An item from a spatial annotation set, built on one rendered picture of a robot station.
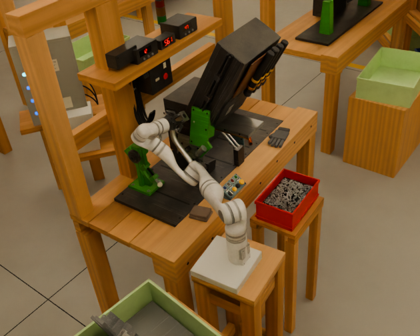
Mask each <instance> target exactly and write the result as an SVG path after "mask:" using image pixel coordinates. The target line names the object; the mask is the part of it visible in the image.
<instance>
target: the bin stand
mask: <svg viewBox="0 0 420 336"><path fill-rule="evenodd" d="M323 204H324V197H320V196H318V198H317V199H316V201H315V202H314V204H312V206H311V207H310V209H309V210H308V212H306V214H305V215H304V217H303V218H302V220H300V222H299V223H298V225H297V226H296V228H294V230H293V231H292V232H291V231H288V230H286V229H282V228H280V227H277V226H275V225H272V224H270V223H267V222H264V221H262V220H259V219H257V217H255V215H256V212H255V213H254V214H253V216H252V217H251V218H250V227H251V231H252V241H255V242H258V243H260V244H263V245H264V244H265V243H264V228H267V229H270V230H272V231H274V232H277V249H278V250H280V251H283V252H285V260H284V287H285V322H284V330H285V331H286V332H288V333H290V334H292V332H293V331H294V329H295V316H296V298H297V263H298V244H299V238H300V237H301V236H302V234H303V233H304V232H305V230H306V229H307V228H308V226H309V243H308V256H307V280H306V293H305V298H307V299H309V300H314V298H315V296H316V288H317V270H318V260H319V242H320V232H321V214H322V207H323ZM284 287H283V288H284ZM264 315H265V303H264V305H263V306H262V308H261V319H262V318H263V317H264Z"/></svg>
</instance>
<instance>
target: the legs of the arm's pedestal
mask: <svg viewBox="0 0 420 336"><path fill-rule="evenodd" d="M193 284H194V289H195V298H196V303H197V312H198V315H199V316H200V317H201V318H203V319H204V320H206V322H208V323H209V324H210V325H212V326H213V327H214V328H216V330H218V331H219V320H218V314H217V306H218V307H221V308H223V309H225V310H226V318H227V325H226V327H225V328H224V330H223V331H222V334H223V335H224V336H283V287H284V262H283V263H282V264H281V266H280V268H279V269H278V271H277V272H276V274H275V276H274V277H273V279H272V280H271V282H270V284H269V285H268V287H267V288H266V290H265V291H264V293H263V294H262V296H261V298H260V300H259V301H258V302H257V304H256V306H255V307H252V306H250V305H247V304H245V303H242V302H240V301H238V300H236V299H233V298H231V297H228V296H226V295H224V294H222V293H219V292H217V291H214V290H212V289H210V288H208V287H205V286H203V285H200V284H198V283H196V282H193ZM264 303H265V326H266V329H265V328H263V327H262V323H261V308H262V306H263V305H264Z"/></svg>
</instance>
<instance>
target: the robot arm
mask: <svg viewBox="0 0 420 336"><path fill-rule="evenodd" d="M163 114H165V116H164V117H162V118H160V119H158V120H156V121H154V122H151V123H142V124H140V125H139V126H138V127H137V128H136V130H134V132H133V133H132V134H131V139H132V141H133V142H134V143H135V144H136V145H138V146H140V147H143V148H145V149H148V150H150V151H151V152H152V153H154V154H155V155H156V156H158V157H159V158H160V159H162V160H163V161H164V162H165V163H166V164H167V165H168V166H169V167H170V168H171V169H172V170H174V172H176V174H178V176H180V178H182V179H183V180H184V181H185V182H186V183H188V184H190V185H191V186H196V185H197V184H198V182H199V190H200V193H201V194H202V196H203V197H204V198H205V199H206V200H207V201H208V203H209V204H210V205H211V206H212V207H213V208H214V210H215V211H216V213H217V214H218V216H219V217H220V219H221V220H222V222H224V224H226V225H225V236H226V242H227V252H228V258H229V261H230V262H231V263H232V264H234V265H244V264H245V263H246V262H247V261H248V260H249V258H250V257H251V254H250V245H249V242H247V210H246V207H245V204H244V202H243V201H242V200H241V199H234V200H232V201H229V202H226V203H222V201H223V196H224V191H223V188H222V186H220V184H218V182H216V180H214V178H212V176H210V174H209V173H208V172H207V170H206V169H205V168H204V166H202V164H200V163H199V162H197V161H192V162H190V164H188V166H187V167H186V169H185V170H184V171H182V170H181V169H180V167H179V166H178V164H177V162H176V160H175V157H174V154H173V152H172V150H171V149H170V147H169V146H167V145H166V144H165V143H164V142H162V141H161V140H160V139H161V138H162V135H161V134H164V133H166V132H168V131H171V130H173V131H176V132H175V133H176V134H178V133H179V132H180V131H181V129H182V128H183V125H182V124H183V123H184V120H182V121H176V120H175V118H177V117H179V116H180V114H179V113H178V114H175V112H174V111H170V110H166V111H164V112H163ZM170 115H172V116H170ZM176 126H179V127H178V128H177V129H176ZM148 137H156V138H154V139H152V140H150V139H148Z"/></svg>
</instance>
